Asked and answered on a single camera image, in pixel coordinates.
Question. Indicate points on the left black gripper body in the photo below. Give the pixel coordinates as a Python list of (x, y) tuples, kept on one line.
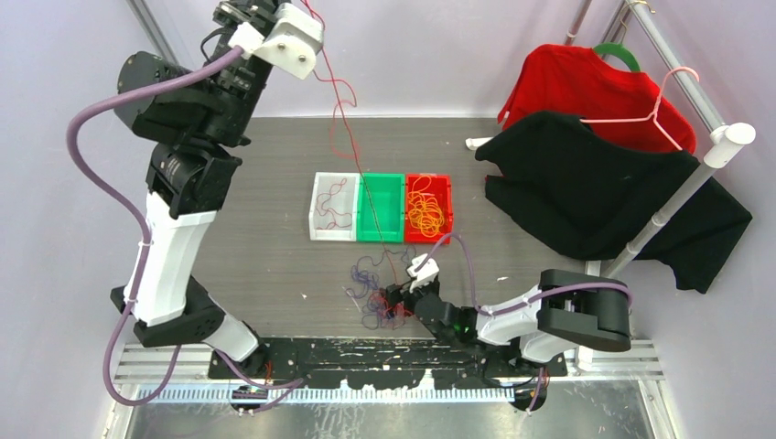
[(230, 15)]

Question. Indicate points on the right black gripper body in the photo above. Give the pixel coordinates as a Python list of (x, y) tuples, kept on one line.
[(433, 288)]

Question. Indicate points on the green plastic bin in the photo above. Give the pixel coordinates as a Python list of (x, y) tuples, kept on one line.
[(380, 214)]

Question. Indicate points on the white plastic bin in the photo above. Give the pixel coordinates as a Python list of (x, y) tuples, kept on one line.
[(334, 206)]

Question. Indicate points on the red plastic bin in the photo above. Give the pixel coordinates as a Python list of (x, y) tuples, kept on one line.
[(428, 208)]

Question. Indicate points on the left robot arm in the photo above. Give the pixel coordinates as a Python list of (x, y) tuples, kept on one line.
[(189, 174)]

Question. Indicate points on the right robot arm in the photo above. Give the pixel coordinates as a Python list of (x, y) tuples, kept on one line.
[(565, 310)]

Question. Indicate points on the black shirt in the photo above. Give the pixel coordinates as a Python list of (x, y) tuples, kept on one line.
[(586, 198)]

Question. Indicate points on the red shirt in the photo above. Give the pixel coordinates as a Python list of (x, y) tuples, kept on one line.
[(575, 80)]

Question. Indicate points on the pink hanger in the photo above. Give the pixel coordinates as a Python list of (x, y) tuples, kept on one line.
[(653, 115)]

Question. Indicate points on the green hanger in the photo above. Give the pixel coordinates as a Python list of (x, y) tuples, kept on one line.
[(618, 51)]

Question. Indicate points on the white clothes rack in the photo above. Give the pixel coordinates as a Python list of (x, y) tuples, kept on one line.
[(727, 139)]

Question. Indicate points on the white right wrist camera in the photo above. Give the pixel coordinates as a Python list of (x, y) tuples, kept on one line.
[(423, 269)]

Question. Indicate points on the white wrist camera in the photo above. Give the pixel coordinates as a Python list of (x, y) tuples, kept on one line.
[(423, 269), (292, 44)]

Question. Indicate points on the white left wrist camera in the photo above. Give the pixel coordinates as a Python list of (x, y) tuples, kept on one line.
[(292, 44)]

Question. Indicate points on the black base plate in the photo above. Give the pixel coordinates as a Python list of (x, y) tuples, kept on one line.
[(390, 363)]

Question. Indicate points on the aluminium frame rail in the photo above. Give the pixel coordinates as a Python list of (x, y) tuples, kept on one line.
[(154, 32)]

